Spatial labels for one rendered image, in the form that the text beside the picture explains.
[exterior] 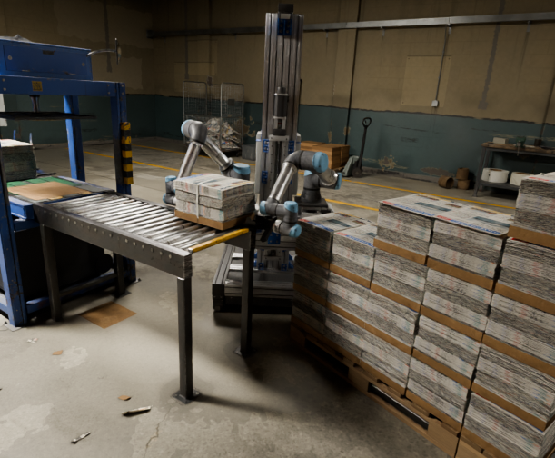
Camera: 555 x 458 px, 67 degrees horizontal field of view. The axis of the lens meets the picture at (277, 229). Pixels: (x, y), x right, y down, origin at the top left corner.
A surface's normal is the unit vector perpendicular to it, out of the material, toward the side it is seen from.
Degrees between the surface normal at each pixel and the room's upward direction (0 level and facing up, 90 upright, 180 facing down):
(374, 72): 90
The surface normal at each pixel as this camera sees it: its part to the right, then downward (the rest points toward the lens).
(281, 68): 0.00, 0.31
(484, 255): -0.76, 0.16
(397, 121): -0.56, 0.22
